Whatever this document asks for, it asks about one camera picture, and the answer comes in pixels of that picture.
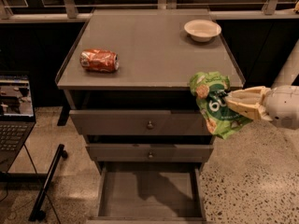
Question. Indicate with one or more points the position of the green rice chip bag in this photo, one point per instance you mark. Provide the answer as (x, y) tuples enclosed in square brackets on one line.
[(210, 90)]

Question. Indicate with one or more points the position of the black laptop stand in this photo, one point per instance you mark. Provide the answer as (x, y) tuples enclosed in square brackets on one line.
[(43, 180)]

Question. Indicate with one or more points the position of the grey top drawer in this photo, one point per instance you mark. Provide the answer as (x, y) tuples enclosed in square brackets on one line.
[(138, 122)]

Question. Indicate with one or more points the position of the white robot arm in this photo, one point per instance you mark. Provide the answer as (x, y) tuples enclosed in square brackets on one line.
[(289, 71)]

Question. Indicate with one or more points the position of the black laptop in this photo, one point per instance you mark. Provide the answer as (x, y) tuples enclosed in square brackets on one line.
[(17, 115)]

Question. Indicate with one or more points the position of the grey drawer cabinet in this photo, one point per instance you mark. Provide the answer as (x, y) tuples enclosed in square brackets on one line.
[(156, 59)]

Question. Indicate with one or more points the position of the crushed orange soda can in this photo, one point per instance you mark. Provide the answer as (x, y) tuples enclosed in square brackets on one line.
[(99, 60)]

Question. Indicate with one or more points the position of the metal window railing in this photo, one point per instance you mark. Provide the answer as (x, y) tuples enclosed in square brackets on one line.
[(81, 10)]

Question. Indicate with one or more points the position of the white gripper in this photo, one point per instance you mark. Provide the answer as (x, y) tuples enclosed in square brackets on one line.
[(284, 105)]

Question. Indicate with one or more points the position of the grey middle drawer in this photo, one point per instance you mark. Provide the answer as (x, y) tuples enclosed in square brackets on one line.
[(149, 152)]

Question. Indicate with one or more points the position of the white paper bowl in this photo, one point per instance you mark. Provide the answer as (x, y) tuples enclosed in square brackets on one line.
[(202, 30)]

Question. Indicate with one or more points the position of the grey open bottom drawer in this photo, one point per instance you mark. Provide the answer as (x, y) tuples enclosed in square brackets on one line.
[(149, 193)]

